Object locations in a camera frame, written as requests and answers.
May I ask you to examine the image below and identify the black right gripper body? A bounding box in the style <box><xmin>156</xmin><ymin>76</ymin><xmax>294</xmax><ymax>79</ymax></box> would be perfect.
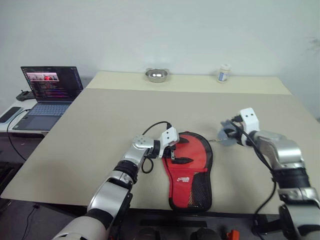
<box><xmin>230</xmin><ymin>115</ymin><xmax>248</xmax><ymax>147</ymax></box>

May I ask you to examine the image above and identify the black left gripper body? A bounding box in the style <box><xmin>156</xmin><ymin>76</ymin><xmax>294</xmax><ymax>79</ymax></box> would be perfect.
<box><xmin>163</xmin><ymin>142</ymin><xmax>180</xmax><ymax>159</ymax></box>

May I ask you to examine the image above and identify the red and black paddle case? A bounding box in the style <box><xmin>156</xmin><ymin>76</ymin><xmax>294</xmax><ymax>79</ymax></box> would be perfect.
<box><xmin>160</xmin><ymin>130</ymin><xmax>214</xmax><ymax>214</ymax></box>

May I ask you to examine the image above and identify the small white plastic bottle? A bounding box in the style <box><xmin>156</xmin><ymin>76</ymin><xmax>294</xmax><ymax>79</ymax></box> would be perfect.
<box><xmin>216</xmin><ymin>63</ymin><xmax>232</xmax><ymax>84</ymax></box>

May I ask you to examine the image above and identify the beige table mat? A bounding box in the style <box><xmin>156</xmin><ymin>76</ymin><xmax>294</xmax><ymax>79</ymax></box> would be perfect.
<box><xmin>0</xmin><ymin>87</ymin><xmax>320</xmax><ymax>216</ymax></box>

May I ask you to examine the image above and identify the stainless steel bowl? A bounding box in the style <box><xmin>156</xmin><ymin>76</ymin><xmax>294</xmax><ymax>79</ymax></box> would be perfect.
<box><xmin>144</xmin><ymin>67</ymin><xmax>170</xmax><ymax>84</ymax></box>

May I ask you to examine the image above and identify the small orange-red part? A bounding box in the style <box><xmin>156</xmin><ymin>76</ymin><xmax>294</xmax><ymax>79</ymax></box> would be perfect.
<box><xmin>225</xmin><ymin>229</ymin><xmax>241</xmax><ymax>240</ymax></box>

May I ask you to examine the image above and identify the open blue-grey laptop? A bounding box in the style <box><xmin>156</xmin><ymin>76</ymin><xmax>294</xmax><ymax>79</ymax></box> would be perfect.
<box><xmin>11</xmin><ymin>65</ymin><xmax>85</xmax><ymax>132</ymax></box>

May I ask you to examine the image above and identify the black handheld controller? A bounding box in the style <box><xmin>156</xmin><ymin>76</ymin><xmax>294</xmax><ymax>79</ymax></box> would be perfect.
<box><xmin>15</xmin><ymin>90</ymin><xmax>35</xmax><ymax>102</ymax></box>

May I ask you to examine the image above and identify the black phone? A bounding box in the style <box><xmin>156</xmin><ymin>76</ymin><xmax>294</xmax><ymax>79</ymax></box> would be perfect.
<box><xmin>0</xmin><ymin>106</ymin><xmax>23</xmax><ymax>124</ymax></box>

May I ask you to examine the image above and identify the white side desk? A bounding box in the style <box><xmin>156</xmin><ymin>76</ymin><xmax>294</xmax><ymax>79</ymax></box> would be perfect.
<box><xmin>0</xmin><ymin>98</ymin><xmax>51</xmax><ymax>141</ymax></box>

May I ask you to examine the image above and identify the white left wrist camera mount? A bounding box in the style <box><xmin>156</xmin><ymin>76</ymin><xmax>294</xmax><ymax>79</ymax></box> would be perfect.
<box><xmin>159</xmin><ymin>126</ymin><xmax>181</xmax><ymax>160</ymax></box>

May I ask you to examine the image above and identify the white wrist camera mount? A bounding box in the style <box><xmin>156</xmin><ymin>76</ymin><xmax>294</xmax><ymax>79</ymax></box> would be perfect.
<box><xmin>239</xmin><ymin>107</ymin><xmax>260</xmax><ymax>133</ymax></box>
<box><xmin>159</xmin><ymin>126</ymin><xmax>181</xmax><ymax>160</ymax></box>

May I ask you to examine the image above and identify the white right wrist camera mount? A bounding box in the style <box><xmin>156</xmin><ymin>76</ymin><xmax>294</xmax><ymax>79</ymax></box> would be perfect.
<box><xmin>239</xmin><ymin>107</ymin><xmax>260</xmax><ymax>133</ymax></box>

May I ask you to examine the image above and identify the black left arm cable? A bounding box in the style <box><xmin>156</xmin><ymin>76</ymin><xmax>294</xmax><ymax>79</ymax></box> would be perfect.
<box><xmin>141</xmin><ymin>120</ymin><xmax>174</xmax><ymax>174</ymax></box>

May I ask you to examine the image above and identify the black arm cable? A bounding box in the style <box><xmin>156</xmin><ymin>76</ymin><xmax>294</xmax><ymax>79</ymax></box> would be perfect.
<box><xmin>229</xmin><ymin>115</ymin><xmax>279</xmax><ymax>236</ymax></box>
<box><xmin>141</xmin><ymin>120</ymin><xmax>174</xmax><ymax>174</ymax></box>

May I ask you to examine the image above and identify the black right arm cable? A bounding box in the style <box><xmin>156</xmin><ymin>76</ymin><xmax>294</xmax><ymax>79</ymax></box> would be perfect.
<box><xmin>229</xmin><ymin>115</ymin><xmax>279</xmax><ymax>236</ymax></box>

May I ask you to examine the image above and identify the black table frame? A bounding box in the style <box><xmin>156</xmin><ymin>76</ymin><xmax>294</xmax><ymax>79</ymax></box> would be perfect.
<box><xmin>128</xmin><ymin>207</ymin><xmax>282</xmax><ymax>227</ymax></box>

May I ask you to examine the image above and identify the thin black laptop cable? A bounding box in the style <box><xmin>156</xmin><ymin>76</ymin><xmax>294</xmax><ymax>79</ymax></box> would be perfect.
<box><xmin>6</xmin><ymin>109</ymin><xmax>29</xmax><ymax>161</ymax></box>

